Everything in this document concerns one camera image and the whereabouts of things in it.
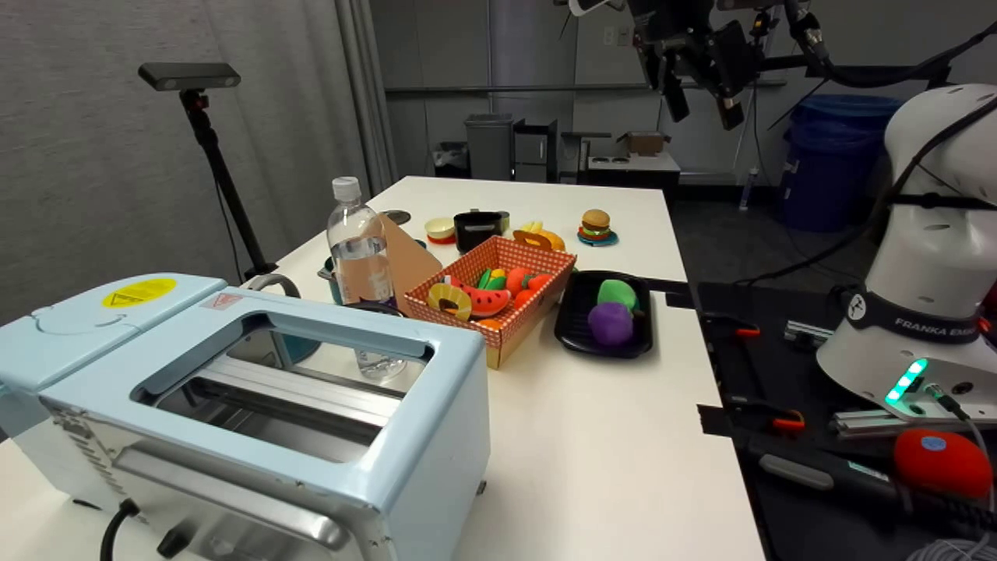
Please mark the green and yellow corn plush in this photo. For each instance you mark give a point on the green and yellow corn plush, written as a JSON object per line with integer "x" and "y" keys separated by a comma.
{"x": 491, "y": 279}

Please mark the brown cardboard sheet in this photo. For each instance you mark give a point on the brown cardboard sheet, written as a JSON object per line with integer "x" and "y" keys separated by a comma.
{"x": 409, "y": 261}

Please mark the wall socket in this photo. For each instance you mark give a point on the wall socket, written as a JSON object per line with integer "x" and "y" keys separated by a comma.
{"x": 615, "y": 36}

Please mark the orange checked cardboard box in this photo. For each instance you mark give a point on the orange checked cardboard box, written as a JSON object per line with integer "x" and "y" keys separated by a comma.
{"x": 522, "y": 331}

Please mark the big orange plush toy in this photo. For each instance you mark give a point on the big orange plush toy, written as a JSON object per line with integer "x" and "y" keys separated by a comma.
{"x": 517, "y": 279}

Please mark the grey trash bin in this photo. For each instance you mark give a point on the grey trash bin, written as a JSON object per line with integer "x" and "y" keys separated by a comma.
{"x": 488, "y": 148}

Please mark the red tomato plush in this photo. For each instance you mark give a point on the red tomato plush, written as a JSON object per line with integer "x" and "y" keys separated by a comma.
{"x": 541, "y": 281}

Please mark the yellow toy banana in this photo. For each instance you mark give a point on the yellow toy banana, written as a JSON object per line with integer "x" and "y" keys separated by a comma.
{"x": 532, "y": 227}

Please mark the short aluminium rail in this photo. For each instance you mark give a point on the short aluminium rail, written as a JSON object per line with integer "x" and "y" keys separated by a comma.
{"x": 806, "y": 333}

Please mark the watermelon slice plush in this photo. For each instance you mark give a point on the watermelon slice plush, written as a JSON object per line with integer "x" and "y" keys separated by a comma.
{"x": 487, "y": 300}

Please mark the black plastic tray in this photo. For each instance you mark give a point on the black plastic tray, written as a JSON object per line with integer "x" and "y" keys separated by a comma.
{"x": 572, "y": 327}

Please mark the grey curtain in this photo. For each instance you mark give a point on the grey curtain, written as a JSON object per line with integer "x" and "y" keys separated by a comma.
{"x": 117, "y": 171}

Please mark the small orange plush toy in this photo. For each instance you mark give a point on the small orange plush toy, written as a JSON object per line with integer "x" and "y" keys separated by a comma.
{"x": 524, "y": 298}

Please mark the small clear bottle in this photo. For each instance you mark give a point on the small clear bottle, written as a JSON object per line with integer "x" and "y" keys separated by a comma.
{"x": 748, "y": 191}

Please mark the red toy plate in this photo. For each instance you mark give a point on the red toy plate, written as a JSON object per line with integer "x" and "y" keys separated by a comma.
{"x": 442, "y": 241}

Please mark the yellow pineapple slice plush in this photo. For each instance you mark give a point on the yellow pineapple slice plush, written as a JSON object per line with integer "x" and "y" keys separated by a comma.
{"x": 449, "y": 301}

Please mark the blue barrel bin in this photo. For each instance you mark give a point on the blue barrel bin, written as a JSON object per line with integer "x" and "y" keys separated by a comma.
{"x": 829, "y": 164}

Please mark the clear plastic water bottle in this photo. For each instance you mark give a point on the clear plastic water bottle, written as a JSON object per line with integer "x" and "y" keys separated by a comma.
{"x": 360, "y": 257}

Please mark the black handheld tool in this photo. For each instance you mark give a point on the black handheld tool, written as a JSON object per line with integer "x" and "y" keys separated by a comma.
{"x": 794, "y": 471}

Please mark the black toy pot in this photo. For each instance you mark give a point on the black toy pot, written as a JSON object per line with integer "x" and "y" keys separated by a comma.
{"x": 477, "y": 231}

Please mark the teal toy plate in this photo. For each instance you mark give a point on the teal toy plate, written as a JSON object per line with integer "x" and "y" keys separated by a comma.
{"x": 598, "y": 241}

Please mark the red foam ball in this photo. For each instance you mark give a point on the red foam ball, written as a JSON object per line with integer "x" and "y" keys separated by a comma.
{"x": 942, "y": 467}

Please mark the long aluminium rail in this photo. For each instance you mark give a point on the long aluminium rail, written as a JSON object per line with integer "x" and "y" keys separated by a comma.
{"x": 864, "y": 423}

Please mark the black cabinet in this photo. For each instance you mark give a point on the black cabinet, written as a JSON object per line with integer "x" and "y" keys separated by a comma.
{"x": 536, "y": 152}

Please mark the orange and black clamp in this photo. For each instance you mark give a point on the orange and black clamp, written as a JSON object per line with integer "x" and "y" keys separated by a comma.
{"x": 787, "y": 424}
{"x": 744, "y": 331}

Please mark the purple plush toy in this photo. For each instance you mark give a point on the purple plush toy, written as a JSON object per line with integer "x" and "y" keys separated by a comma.
{"x": 610, "y": 324}

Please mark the bin with white bag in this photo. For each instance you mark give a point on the bin with white bag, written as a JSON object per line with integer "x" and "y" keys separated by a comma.
{"x": 450, "y": 158}

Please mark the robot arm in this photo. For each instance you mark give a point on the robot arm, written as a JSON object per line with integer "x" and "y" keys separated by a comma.
{"x": 935, "y": 257}

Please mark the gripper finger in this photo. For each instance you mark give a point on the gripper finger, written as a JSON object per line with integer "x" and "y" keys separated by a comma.
{"x": 676, "y": 97}
{"x": 731, "y": 74}

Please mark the green plush toy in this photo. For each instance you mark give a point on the green plush toy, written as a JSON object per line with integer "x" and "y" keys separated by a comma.
{"x": 617, "y": 294}

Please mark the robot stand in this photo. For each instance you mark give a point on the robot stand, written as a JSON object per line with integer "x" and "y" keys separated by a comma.
{"x": 787, "y": 499}

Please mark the toy burger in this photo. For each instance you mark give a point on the toy burger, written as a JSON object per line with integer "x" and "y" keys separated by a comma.
{"x": 596, "y": 221}

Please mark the cream toy bowl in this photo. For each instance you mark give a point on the cream toy bowl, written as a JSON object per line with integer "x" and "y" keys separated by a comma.
{"x": 440, "y": 227}

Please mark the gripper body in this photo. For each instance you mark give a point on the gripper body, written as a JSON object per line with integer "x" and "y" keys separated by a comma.
{"x": 668, "y": 23}

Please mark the light blue toaster oven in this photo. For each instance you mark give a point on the light blue toaster oven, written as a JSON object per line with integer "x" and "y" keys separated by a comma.
{"x": 405, "y": 436}

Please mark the orange toy croissant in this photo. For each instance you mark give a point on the orange toy croissant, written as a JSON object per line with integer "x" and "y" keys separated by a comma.
{"x": 549, "y": 240}

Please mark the black round lid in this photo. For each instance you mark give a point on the black round lid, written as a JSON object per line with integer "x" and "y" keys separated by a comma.
{"x": 396, "y": 216}

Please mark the toy stove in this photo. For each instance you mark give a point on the toy stove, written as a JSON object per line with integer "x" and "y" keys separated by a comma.
{"x": 631, "y": 167}

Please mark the camera on mount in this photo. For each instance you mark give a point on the camera on mount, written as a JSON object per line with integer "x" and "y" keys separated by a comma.
{"x": 191, "y": 75}

